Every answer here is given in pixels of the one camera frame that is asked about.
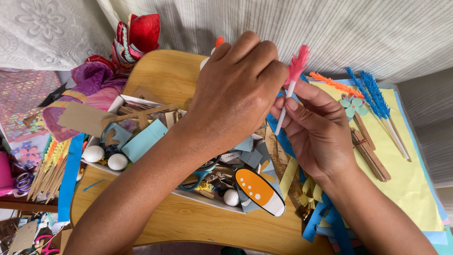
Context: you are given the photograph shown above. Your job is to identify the brown cardboard piece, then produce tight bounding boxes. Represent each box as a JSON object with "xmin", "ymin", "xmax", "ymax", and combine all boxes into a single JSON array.
[{"xmin": 57, "ymin": 101, "xmax": 117, "ymax": 138}]

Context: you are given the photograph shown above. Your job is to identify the orange white oval card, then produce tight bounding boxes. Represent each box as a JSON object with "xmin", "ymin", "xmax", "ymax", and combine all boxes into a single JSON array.
[{"xmin": 234, "ymin": 167, "xmax": 286, "ymax": 217}]

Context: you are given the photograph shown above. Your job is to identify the light blue paper box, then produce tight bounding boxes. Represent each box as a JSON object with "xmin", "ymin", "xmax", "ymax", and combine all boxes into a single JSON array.
[{"xmin": 121, "ymin": 119, "xmax": 169, "ymax": 163}]

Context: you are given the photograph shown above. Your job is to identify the small pink purple paper flowers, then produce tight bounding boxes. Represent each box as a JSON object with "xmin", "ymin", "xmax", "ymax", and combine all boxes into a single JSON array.
[{"xmin": 10, "ymin": 141, "xmax": 44, "ymax": 168}]

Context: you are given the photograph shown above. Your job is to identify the person's left hand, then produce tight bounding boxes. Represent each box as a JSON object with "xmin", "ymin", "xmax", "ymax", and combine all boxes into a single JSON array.
[{"xmin": 183, "ymin": 31, "xmax": 289, "ymax": 157}]

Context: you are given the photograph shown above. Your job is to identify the pink paper feather white stick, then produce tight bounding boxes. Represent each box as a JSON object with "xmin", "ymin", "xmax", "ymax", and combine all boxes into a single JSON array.
[{"xmin": 275, "ymin": 45, "xmax": 311, "ymax": 136}]

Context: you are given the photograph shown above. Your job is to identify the bundle of feathered wooden sticks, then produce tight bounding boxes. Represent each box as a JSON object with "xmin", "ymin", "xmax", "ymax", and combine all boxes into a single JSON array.
[{"xmin": 27, "ymin": 136, "xmax": 72, "ymax": 205}]

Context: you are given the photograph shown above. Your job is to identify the white box of craft scraps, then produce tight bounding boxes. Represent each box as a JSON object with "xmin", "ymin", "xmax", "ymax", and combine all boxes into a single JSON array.
[{"xmin": 81, "ymin": 93, "xmax": 284, "ymax": 215}]

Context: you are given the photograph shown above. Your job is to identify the purple tape rolls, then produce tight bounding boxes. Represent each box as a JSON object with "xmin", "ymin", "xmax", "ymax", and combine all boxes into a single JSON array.
[{"xmin": 12, "ymin": 162, "xmax": 35, "ymax": 198}]

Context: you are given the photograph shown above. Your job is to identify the teal handled scissors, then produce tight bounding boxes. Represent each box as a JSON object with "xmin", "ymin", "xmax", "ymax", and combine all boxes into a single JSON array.
[{"xmin": 178, "ymin": 156, "xmax": 223, "ymax": 192}]

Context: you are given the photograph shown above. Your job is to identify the yellow fringed paper strip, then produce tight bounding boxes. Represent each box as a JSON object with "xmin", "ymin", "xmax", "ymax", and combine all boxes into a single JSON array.
[{"xmin": 297, "ymin": 175, "xmax": 324, "ymax": 210}]

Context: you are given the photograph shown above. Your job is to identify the purple paper flower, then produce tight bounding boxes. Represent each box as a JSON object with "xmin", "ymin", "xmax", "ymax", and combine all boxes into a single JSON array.
[{"xmin": 70, "ymin": 55, "xmax": 130, "ymax": 96}]

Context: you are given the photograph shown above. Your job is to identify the white lace curtain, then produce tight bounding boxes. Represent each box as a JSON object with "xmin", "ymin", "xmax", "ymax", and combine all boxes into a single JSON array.
[{"xmin": 0, "ymin": 0, "xmax": 453, "ymax": 85}]

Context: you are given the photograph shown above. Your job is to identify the white foam ball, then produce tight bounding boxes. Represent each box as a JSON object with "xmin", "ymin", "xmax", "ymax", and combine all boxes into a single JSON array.
[
  {"xmin": 82, "ymin": 145, "xmax": 105, "ymax": 163},
  {"xmin": 223, "ymin": 189, "xmax": 241, "ymax": 207},
  {"xmin": 107, "ymin": 153, "xmax": 129, "ymax": 171}
]

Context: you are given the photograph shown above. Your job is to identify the white glue bottle orange cap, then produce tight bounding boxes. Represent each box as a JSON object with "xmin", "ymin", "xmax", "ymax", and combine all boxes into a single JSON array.
[{"xmin": 200, "ymin": 36, "xmax": 225, "ymax": 71}]

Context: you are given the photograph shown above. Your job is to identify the plain blue paper strip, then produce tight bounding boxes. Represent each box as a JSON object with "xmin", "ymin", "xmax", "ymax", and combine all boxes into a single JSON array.
[{"xmin": 57, "ymin": 133, "xmax": 85, "ymax": 223}]

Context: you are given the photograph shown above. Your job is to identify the bundle of wooden craft sticks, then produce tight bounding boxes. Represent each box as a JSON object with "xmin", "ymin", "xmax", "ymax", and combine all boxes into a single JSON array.
[{"xmin": 350, "ymin": 113, "xmax": 392, "ymax": 183}]

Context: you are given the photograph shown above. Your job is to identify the heap of blue fringed strips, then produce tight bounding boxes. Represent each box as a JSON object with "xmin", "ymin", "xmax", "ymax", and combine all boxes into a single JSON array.
[{"xmin": 302, "ymin": 193, "xmax": 355, "ymax": 255}]

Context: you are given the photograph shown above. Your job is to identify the pink handled scissors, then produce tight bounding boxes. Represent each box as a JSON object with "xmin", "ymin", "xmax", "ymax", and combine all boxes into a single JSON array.
[{"xmin": 34, "ymin": 234, "xmax": 61, "ymax": 255}]

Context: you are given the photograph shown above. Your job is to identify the orange paper feather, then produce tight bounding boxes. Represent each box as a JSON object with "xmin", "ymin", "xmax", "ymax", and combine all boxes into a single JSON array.
[{"xmin": 309, "ymin": 72, "xmax": 364, "ymax": 99}]

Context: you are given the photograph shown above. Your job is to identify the stack of coloured paper sheets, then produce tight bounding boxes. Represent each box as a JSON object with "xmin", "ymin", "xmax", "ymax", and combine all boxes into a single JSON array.
[{"xmin": 307, "ymin": 79, "xmax": 453, "ymax": 255}]

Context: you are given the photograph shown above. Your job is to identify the light green paper flower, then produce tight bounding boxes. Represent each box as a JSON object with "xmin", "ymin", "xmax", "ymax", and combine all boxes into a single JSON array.
[{"xmin": 339, "ymin": 93, "xmax": 369, "ymax": 119}]

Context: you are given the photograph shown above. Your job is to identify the holographic pink paper sheet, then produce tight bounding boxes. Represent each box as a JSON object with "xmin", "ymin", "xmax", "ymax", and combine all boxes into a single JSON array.
[{"xmin": 0, "ymin": 68, "xmax": 62, "ymax": 144}]

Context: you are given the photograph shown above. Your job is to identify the red paper flower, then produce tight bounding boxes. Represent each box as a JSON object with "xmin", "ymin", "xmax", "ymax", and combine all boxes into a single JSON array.
[{"xmin": 111, "ymin": 13, "xmax": 161, "ymax": 68}]

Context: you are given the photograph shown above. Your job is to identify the person's right hand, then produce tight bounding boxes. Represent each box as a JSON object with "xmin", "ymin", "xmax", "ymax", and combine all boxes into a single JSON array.
[{"xmin": 270, "ymin": 80, "xmax": 359, "ymax": 183}]

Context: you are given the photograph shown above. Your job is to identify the blue paper feather on stick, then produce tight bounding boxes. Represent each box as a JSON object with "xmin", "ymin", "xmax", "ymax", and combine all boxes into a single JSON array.
[
  {"xmin": 345, "ymin": 67, "xmax": 407, "ymax": 158},
  {"xmin": 360, "ymin": 70, "xmax": 412, "ymax": 162}
]

